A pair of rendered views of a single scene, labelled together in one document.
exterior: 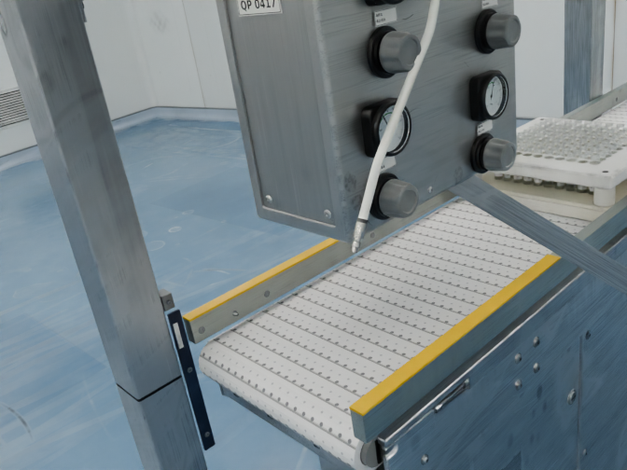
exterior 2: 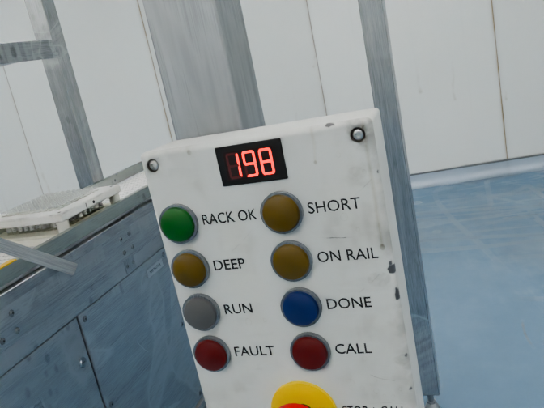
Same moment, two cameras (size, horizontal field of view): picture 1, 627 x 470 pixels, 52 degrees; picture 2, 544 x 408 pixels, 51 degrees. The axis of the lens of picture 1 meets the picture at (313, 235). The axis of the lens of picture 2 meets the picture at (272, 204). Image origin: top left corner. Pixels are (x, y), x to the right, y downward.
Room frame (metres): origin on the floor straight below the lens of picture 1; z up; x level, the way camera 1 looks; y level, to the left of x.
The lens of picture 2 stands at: (-0.54, -0.18, 1.14)
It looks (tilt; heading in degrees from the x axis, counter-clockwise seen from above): 15 degrees down; 330
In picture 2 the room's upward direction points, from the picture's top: 12 degrees counter-clockwise
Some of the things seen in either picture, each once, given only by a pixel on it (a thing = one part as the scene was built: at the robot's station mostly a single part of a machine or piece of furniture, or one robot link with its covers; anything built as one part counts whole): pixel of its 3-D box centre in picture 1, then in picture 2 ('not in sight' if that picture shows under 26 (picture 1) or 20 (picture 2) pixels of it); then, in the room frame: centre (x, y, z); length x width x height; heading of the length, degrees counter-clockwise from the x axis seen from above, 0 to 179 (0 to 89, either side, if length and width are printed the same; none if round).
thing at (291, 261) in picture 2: not in sight; (291, 261); (-0.21, -0.37, 0.99); 0.03 x 0.01 x 0.03; 40
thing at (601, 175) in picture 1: (569, 147); (53, 206); (0.96, -0.42, 0.88); 0.25 x 0.24 x 0.02; 39
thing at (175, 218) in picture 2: not in sight; (177, 224); (-0.15, -0.32, 1.03); 0.03 x 0.01 x 0.03; 40
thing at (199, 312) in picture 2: not in sight; (200, 313); (-0.15, -0.32, 0.96); 0.03 x 0.01 x 0.03; 40
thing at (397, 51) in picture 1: (396, 44); not in sight; (0.42, -0.07, 1.15); 0.03 x 0.02 x 0.04; 130
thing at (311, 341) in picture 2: not in sight; (309, 352); (-0.21, -0.37, 0.92); 0.03 x 0.01 x 0.03; 40
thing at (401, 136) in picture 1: (387, 128); not in sight; (0.42, -0.06, 1.10); 0.04 x 0.01 x 0.04; 130
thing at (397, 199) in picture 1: (395, 190); not in sight; (0.41, -0.06, 1.05); 0.03 x 0.02 x 0.04; 130
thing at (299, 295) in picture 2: not in sight; (300, 308); (-0.21, -0.37, 0.96); 0.03 x 0.01 x 0.03; 40
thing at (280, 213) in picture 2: not in sight; (280, 213); (-0.21, -0.37, 1.03); 0.03 x 0.01 x 0.03; 40
